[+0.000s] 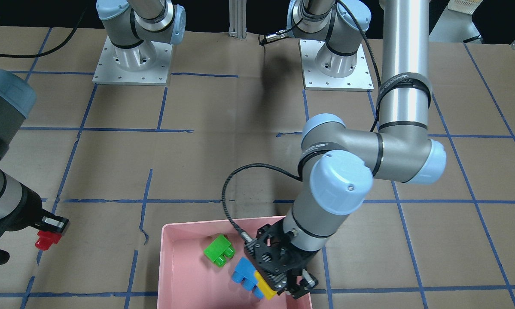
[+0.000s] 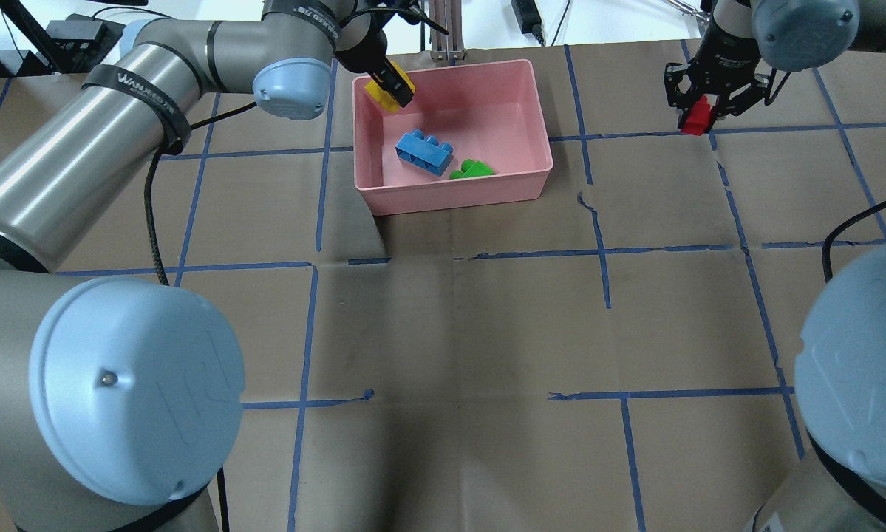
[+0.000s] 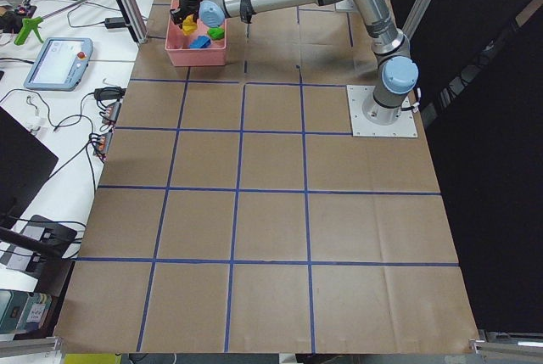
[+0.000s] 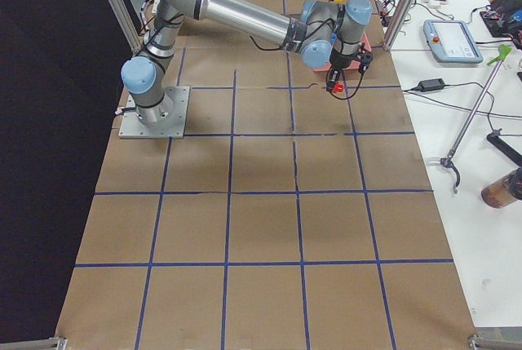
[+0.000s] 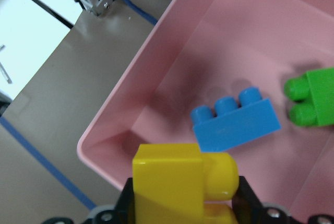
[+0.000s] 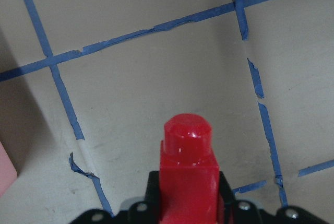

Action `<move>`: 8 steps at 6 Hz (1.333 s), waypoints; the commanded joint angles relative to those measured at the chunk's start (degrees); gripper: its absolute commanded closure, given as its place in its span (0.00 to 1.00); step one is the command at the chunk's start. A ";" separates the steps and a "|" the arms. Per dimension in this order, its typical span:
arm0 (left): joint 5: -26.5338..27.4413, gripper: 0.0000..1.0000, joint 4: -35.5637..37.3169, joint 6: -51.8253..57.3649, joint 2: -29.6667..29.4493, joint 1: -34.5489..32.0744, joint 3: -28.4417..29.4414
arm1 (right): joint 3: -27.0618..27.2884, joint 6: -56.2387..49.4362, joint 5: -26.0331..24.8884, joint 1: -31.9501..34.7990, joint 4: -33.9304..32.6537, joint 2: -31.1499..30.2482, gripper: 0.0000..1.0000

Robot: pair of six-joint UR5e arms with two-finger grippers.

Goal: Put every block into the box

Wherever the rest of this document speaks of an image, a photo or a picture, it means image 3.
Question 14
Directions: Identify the pink plastic box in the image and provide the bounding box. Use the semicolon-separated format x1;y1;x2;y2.
165;19;227;67

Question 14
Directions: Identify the yellow two-stud toy block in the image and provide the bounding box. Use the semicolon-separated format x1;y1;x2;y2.
181;14;198;36

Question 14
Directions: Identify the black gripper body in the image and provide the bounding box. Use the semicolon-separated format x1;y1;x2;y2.
170;0;199;21

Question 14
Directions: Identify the black camera stand base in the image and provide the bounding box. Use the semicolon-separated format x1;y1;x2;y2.
1;215;77;258

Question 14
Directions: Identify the orange connector box upper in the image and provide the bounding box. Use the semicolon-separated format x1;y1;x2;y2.
100;101;122;125

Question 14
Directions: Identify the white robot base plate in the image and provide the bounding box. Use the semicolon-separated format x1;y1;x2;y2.
346;85;418;138

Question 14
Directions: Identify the black power adapter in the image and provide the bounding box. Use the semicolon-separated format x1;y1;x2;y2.
104;17;126;29

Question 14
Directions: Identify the green toy block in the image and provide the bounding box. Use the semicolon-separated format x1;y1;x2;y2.
207;27;226;41

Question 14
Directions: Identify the blue three-stud toy block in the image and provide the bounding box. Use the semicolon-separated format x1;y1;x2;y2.
189;36;211;49

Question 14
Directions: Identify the teach pendant tablet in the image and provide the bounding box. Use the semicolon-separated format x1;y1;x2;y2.
24;37;93;92

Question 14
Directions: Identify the orange connector box lower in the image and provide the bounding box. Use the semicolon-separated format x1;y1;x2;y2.
90;132;113;159

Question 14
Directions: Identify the black monitor corner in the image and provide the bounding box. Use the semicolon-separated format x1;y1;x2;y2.
1;109;59;228

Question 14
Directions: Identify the aluminium rail bottom left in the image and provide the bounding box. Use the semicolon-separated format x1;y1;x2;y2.
1;337;63;358

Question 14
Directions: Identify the orange connector box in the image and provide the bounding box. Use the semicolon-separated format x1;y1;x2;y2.
100;101;122;125
90;132;113;159

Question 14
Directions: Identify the green handled grabber tool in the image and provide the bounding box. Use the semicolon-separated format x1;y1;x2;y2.
13;0;112;46

